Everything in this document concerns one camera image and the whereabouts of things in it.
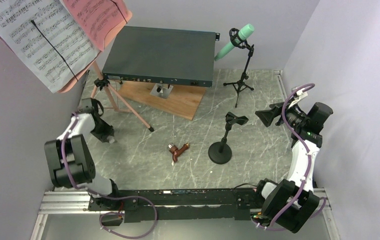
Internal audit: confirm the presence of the brown plastic faucet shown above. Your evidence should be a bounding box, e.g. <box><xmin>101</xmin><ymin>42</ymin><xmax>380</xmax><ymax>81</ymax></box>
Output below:
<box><xmin>168</xmin><ymin>143</ymin><xmax>190</xmax><ymax>165</ymax></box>

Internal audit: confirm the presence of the dark rack audio unit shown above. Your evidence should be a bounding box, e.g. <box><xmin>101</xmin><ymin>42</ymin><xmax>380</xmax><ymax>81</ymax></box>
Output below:
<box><xmin>102</xmin><ymin>26</ymin><xmax>220</xmax><ymax>88</ymax></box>

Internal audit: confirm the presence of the metal bracket under unit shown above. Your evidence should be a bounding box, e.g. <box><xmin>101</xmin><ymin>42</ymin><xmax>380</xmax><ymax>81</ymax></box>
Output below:
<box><xmin>150</xmin><ymin>83</ymin><xmax>173</xmax><ymax>99</ymax></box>

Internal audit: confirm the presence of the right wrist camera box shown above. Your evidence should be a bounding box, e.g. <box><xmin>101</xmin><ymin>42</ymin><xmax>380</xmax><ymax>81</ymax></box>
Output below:
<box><xmin>289</xmin><ymin>87</ymin><xmax>308</xmax><ymax>108</ymax></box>

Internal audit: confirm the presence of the black tripod mic stand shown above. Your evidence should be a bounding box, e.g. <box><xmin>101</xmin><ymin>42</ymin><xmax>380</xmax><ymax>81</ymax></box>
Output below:
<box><xmin>223</xmin><ymin>27</ymin><xmax>255</xmax><ymax>109</ymax></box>

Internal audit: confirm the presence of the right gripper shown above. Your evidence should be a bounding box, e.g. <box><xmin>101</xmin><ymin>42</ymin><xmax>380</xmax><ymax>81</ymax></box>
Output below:
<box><xmin>255</xmin><ymin>97</ymin><xmax>307</xmax><ymax>129</ymax></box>

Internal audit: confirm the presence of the pink music stand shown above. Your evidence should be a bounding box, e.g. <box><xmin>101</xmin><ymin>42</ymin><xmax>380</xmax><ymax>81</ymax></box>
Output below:
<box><xmin>0</xmin><ymin>0</ymin><xmax>155</xmax><ymax>133</ymax></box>

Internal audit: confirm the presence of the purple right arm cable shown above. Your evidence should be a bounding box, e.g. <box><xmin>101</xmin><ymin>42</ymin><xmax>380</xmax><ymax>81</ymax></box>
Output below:
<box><xmin>252</xmin><ymin>83</ymin><xmax>327</xmax><ymax>232</ymax></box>

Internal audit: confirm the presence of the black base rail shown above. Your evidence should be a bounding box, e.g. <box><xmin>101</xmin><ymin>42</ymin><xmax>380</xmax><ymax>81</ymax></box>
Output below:
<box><xmin>88</xmin><ymin>187</ymin><xmax>264</xmax><ymax>223</ymax></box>

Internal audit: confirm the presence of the black round-base mic stand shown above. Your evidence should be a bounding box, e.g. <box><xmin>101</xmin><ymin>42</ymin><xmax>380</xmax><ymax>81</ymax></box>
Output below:
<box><xmin>208</xmin><ymin>112</ymin><xmax>248</xmax><ymax>165</ymax></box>

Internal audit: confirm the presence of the pink sheet music page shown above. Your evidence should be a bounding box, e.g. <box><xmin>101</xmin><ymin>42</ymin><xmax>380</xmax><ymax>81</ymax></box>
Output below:
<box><xmin>62</xmin><ymin>0</ymin><xmax>133</xmax><ymax>51</ymax></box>

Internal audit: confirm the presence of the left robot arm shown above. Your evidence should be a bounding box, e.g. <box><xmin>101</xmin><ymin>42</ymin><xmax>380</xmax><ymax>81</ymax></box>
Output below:
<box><xmin>44</xmin><ymin>98</ymin><xmax>122</xmax><ymax>210</ymax></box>

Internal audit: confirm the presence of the wooden board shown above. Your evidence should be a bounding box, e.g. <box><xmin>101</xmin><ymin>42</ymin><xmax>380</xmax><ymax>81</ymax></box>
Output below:
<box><xmin>119</xmin><ymin>81</ymin><xmax>206</xmax><ymax>121</ymax></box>

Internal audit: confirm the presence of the white sheet music page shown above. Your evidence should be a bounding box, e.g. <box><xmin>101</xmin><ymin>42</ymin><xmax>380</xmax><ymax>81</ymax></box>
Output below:
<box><xmin>0</xmin><ymin>0</ymin><xmax>99</xmax><ymax>93</ymax></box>

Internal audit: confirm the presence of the green microphone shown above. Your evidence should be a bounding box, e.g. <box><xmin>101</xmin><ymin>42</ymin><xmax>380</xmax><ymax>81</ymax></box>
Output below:
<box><xmin>214</xmin><ymin>23</ymin><xmax>255</xmax><ymax>62</ymax></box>

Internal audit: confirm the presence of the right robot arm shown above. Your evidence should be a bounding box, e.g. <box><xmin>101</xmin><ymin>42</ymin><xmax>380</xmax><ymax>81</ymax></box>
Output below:
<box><xmin>252</xmin><ymin>102</ymin><xmax>333</xmax><ymax>233</ymax></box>

